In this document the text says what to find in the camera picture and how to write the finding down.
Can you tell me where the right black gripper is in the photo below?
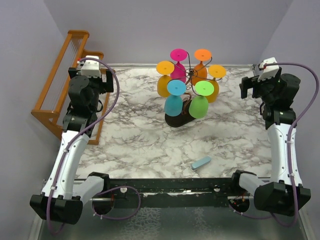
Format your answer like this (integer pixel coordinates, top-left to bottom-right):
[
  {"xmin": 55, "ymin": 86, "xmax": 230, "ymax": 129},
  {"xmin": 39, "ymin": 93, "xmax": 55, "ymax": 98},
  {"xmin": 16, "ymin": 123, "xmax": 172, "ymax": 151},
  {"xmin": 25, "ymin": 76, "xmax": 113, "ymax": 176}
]
[{"xmin": 240, "ymin": 72, "xmax": 281, "ymax": 104}]

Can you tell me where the orange wine glass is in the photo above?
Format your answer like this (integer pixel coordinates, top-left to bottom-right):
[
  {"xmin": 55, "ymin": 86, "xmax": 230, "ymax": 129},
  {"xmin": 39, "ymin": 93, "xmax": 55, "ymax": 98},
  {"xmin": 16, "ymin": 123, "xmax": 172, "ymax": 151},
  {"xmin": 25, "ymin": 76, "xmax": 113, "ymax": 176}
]
[{"xmin": 191, "ymin": 48, "xmax": 212, "ymax": 86}]

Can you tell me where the green wine glass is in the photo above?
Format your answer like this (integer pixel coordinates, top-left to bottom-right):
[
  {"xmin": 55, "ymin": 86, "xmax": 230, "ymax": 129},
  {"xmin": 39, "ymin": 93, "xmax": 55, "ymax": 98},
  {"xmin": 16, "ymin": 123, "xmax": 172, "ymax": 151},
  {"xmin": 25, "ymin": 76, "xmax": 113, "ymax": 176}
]
[{"xmin": 189, "ymin": 80, "xmax": 215, "ymax": 119}]

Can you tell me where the blue wine glass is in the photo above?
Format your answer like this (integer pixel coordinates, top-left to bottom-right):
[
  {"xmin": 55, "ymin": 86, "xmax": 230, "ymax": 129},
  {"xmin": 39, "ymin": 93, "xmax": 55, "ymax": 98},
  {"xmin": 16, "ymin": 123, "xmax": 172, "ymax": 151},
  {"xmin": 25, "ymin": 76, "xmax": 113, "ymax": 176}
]
[{"xmin": 164, "ymin": 80, "xmax": 186, "ymax": 117}]

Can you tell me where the blue eraser block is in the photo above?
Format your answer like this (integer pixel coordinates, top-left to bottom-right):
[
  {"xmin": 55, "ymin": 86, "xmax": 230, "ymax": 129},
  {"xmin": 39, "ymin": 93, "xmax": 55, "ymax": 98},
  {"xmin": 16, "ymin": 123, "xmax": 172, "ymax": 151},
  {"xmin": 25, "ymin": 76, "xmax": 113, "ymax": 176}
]
[{"xmin": 191, "ymin": 156, "xmax": 212, "ymax": 171}]

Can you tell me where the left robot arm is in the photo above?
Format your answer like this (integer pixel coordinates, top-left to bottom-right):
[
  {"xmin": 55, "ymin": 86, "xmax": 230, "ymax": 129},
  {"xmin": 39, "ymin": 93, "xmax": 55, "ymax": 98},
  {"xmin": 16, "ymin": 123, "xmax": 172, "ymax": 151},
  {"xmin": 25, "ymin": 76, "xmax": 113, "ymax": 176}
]
[{"xmin": 29, "ymin": 67, "xmax": 114, "ymax": 225}]

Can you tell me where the pink wine glass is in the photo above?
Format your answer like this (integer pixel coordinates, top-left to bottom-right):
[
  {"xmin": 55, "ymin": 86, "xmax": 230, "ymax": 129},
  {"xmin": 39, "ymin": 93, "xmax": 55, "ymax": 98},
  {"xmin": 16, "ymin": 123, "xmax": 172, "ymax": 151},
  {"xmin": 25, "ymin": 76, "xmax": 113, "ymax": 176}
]
[{"xmin": 170, "ymin": 48, "xmax": 188, "ymax": 83}]

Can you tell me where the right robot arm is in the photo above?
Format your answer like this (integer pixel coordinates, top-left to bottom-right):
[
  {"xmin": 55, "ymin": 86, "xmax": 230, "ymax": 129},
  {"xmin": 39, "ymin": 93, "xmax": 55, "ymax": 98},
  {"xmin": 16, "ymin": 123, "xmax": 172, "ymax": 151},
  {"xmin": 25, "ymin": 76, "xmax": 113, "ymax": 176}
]
[{"xmin": 229, "ymin": 73, "xmax": 311, "ymax": 217}]

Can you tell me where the wooden rack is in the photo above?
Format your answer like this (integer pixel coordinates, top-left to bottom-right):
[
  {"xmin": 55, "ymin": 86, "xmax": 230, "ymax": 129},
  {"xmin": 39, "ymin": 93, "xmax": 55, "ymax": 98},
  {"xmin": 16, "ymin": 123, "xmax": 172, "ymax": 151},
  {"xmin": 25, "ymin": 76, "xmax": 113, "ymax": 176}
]
[{"xmin": 31, "ymin": 30, "xmax": 104, "ymax": 140}]

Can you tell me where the yellow wine glass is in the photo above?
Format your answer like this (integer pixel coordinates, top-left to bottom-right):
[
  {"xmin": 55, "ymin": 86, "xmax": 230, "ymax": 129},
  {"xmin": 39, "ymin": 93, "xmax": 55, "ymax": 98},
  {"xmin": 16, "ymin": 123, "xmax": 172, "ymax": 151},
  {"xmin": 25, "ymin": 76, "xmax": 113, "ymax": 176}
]
[
  {"xmin": 156, "ymin": 60, "xmax": 175, "ymax": 98},
  {"xmin": 206, "ymin": 64, "xmax": 227, "ymax": 103}
]

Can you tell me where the metal wine glass rack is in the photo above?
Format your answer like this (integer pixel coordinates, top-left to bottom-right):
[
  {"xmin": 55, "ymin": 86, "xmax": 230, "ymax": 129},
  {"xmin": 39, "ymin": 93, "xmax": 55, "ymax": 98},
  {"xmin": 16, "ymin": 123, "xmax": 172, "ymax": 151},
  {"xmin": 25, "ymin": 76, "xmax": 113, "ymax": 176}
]
[{"xmin": 164, "ymin": 51, "xmax": 223, "ymax": 128}]

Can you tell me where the yellow wine glass front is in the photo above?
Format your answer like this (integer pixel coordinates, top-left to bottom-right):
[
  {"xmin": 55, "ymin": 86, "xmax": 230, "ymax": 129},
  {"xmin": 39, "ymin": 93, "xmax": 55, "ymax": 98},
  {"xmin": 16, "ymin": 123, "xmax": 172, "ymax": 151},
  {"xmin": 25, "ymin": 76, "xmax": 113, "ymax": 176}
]
[{"xmin": 156, "ymin": 60, "xmax": 175, "ymax": 98}]

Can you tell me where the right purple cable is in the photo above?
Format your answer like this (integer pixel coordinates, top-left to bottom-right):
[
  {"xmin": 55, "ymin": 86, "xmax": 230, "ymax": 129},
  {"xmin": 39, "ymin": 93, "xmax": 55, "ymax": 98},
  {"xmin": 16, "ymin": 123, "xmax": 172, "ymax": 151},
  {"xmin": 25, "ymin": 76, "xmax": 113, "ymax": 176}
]
[{"xmin": 229, "ymin": 61, "xmax": 320, "ymax": 228}]

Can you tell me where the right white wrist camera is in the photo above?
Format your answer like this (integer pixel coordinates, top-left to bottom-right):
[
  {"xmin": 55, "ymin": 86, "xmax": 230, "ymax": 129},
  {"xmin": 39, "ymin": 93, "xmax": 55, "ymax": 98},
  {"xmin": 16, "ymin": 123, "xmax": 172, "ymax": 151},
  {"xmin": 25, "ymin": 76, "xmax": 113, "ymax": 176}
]
[{"xmin": 257, "ymin": 57, "xmax": 280, "ymax": 83}]

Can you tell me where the black mounting frame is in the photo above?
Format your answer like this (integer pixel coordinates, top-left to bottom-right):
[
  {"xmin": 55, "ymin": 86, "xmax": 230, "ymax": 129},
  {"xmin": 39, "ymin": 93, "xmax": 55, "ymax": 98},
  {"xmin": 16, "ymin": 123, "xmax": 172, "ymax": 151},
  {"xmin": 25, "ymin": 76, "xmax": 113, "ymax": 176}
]
[{"xmin": 86, "ymin": 171, "xmax": 261, "ymax": 209}]

